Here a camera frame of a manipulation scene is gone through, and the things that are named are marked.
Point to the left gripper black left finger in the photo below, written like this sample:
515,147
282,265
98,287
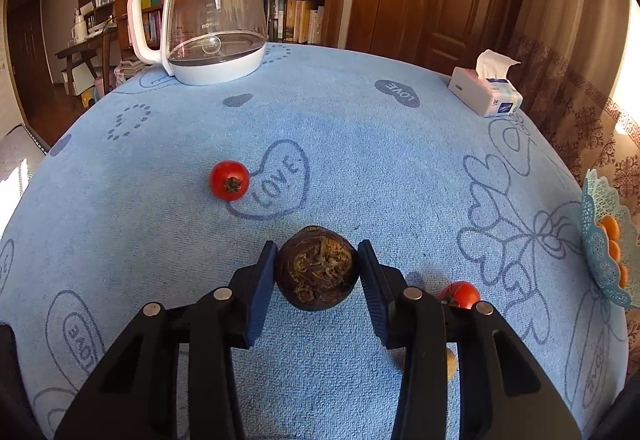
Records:
132,392

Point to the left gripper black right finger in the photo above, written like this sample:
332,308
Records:
504,392

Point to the small orange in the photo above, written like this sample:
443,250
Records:
624,276

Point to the large orange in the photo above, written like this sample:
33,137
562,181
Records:
611,227

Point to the dark passion fruit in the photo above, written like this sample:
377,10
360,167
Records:
316,269

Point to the tan longan fruit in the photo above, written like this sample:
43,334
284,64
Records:
452,363

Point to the red cherry tomato near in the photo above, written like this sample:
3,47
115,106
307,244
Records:
460,294

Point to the red cherry tomato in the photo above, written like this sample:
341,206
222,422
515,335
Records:
229,180
460,294

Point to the blue love-print tablecloth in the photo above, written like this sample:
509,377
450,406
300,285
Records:
120,212

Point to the light blue lattice basket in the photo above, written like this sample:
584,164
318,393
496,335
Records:
600,199

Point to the red cherry tomato far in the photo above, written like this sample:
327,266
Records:
229,180

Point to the grey sofa cushion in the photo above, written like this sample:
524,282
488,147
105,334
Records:
21,155

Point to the tissue pack white blue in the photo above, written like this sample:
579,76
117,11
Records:
486,89

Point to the wooden side desk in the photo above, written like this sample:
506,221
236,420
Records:
83,53

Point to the patterned beige curtain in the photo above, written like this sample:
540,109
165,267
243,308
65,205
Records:
578,72

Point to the glass kettle white handle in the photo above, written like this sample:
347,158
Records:
203,42

